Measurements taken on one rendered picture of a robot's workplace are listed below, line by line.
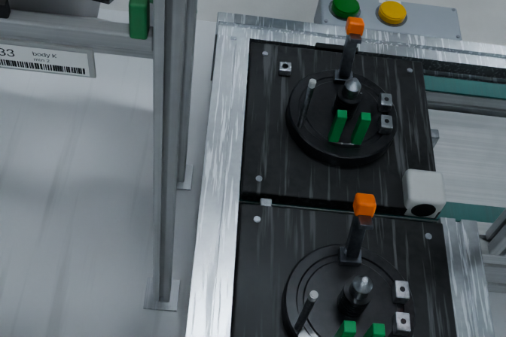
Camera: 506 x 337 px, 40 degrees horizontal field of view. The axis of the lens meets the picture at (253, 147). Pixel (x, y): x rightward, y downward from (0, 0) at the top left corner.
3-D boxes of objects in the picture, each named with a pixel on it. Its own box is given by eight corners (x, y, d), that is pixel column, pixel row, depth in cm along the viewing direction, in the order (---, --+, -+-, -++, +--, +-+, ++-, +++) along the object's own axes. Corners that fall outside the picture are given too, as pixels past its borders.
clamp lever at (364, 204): (340, 247, 75) (355, 191, 71) (358, 249, 75) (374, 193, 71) (344, 270, 72) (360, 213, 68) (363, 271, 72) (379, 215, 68)
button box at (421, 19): (313, 19, 108) (321, -11, 103) (443, 34, 110) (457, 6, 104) (313, 52, 104) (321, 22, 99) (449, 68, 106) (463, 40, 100)
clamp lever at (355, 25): (335, 70, 89) (347, 15, 85) (350, 71, 90) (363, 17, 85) (338, 83, 86) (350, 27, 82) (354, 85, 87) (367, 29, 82)
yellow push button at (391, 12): (375, 7, 104) (379, -2, 102) (401, 11, 104) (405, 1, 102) (376, 27, 101) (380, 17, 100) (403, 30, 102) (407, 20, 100)
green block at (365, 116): (350, 136, 84) (361, 111, 80) (360, 137, 84) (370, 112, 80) (351, 144, 84) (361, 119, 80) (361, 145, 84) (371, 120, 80)
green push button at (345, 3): (329, 2, 103) (332, -8, 101) (355, 5, 103) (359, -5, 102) (330, 21, 101) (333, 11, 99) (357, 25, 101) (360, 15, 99)
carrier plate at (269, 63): (249, 51, 96) (251, 40, 94) (418, 71, 97) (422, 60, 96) (239, 200, 82) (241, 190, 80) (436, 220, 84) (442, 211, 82)
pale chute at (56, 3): (93, 19, 91) (100, -14, 90) (190, 44, 90) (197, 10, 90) (1, 11, 63) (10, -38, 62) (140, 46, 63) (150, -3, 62)
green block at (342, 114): (327, 134, 84) (336, 108, 80) (337, 135, 84) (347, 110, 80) (328, 141, 83) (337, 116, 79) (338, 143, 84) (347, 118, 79)
